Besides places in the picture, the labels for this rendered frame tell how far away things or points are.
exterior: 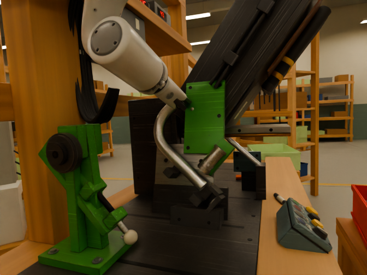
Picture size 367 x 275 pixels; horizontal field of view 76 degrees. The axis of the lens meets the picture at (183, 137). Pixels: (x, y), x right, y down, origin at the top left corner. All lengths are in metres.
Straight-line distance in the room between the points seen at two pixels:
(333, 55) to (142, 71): 9.88
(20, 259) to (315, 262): 0.61
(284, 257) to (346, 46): 10.00
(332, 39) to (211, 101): 9.72
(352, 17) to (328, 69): 1.82
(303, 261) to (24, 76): 0.70
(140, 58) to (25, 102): 0.33
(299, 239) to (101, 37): 0.52
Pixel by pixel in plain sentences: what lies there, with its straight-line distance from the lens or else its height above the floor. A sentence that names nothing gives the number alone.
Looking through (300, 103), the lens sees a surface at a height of 1.25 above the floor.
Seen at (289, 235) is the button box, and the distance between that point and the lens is 0.56.
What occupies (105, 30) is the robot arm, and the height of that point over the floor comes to 1.32.
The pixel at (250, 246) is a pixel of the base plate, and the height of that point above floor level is 0.90.
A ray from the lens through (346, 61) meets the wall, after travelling 10.29.
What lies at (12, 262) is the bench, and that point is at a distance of 0.69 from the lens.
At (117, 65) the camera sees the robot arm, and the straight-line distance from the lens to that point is 0.42.
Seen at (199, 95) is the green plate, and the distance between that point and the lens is 0.69.
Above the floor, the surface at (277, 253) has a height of 0.90.
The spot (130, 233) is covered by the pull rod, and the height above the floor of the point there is 0.96.
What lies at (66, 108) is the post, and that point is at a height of 1.21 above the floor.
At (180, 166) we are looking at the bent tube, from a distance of 0.63.
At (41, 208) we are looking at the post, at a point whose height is 0.97.
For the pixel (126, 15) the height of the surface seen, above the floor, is 1.48.
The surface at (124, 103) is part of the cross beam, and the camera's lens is 1.05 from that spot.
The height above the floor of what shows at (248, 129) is 1.13.
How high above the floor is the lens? 1.18
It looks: 6 degrees down
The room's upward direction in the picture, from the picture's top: 3 degrees counter-clockwise
